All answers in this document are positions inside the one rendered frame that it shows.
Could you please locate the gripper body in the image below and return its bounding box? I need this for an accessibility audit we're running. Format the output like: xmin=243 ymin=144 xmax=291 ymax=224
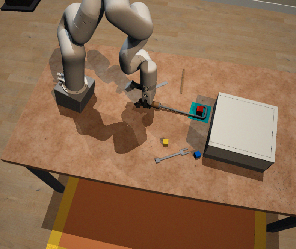
xmin=141 ymin=87 xmax=156 ymax=105

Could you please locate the blue cube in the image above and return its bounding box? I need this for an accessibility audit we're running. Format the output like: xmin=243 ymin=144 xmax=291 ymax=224
xmin=194 ymin=151 xmax=201 ymax=159

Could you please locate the teal square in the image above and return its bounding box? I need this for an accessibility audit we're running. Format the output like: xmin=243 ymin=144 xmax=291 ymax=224
xmin=188 ymin=102 xmax=211 ymax=123

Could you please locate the red block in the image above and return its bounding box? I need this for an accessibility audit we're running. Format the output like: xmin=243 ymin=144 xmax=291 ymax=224
xmin=196 ymin=106 xmax=204 ymax=115

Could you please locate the grey combination wrench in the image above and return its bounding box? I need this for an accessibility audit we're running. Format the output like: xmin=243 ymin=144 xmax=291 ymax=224
xmin=155 ymin=148 xmax=190 ymax=163

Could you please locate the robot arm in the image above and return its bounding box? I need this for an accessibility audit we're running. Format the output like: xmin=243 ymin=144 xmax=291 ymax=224
xmin=57 ymin=0 xmax=157 ymax=95

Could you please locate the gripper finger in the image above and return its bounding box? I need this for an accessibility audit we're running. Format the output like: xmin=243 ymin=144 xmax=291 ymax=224
xmin=144 ymin=99 xmax=151 ymax=109

